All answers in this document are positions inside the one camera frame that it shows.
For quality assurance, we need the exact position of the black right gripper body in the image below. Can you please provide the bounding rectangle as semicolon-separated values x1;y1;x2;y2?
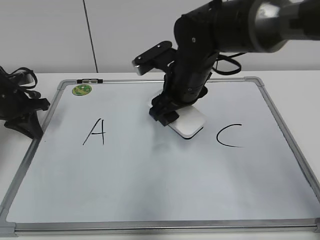
155;37;219;110

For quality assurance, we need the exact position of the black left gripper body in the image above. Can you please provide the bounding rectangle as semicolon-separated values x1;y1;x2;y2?
0;92;50;139

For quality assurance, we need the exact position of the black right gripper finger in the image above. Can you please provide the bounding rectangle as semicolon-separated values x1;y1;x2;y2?
149;98;179;127

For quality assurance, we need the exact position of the white whiteboard eraser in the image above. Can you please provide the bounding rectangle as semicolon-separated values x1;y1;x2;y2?
156;105;207;140

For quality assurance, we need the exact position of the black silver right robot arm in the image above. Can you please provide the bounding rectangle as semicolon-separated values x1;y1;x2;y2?
149;0;320;126

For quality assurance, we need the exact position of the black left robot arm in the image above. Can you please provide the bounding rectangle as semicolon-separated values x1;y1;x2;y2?
0;67;50;139

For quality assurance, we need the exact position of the round green magnet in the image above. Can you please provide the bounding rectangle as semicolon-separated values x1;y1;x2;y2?
72;84;92;97

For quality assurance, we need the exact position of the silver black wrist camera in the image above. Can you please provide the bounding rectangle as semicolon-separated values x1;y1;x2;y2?
132;40;177;76

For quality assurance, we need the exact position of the white whiteboard with grey frame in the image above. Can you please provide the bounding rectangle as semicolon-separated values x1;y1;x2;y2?
0;77;320;237

